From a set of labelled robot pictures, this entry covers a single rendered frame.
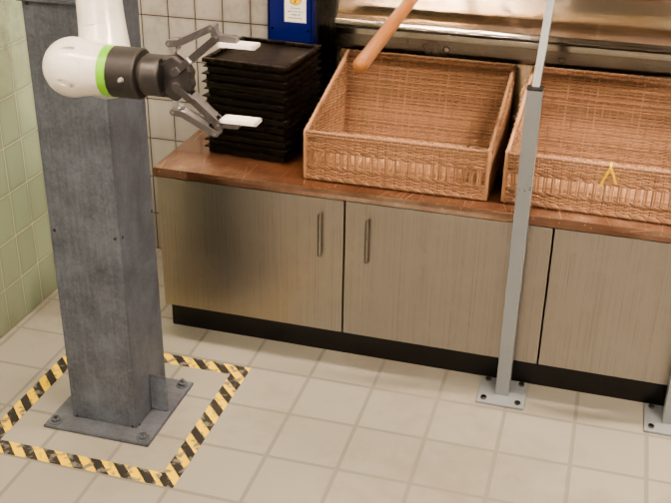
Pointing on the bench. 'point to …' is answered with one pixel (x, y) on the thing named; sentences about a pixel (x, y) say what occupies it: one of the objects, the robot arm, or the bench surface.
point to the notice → (296, 11)
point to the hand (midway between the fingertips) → (252, 84)
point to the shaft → (382, 36)
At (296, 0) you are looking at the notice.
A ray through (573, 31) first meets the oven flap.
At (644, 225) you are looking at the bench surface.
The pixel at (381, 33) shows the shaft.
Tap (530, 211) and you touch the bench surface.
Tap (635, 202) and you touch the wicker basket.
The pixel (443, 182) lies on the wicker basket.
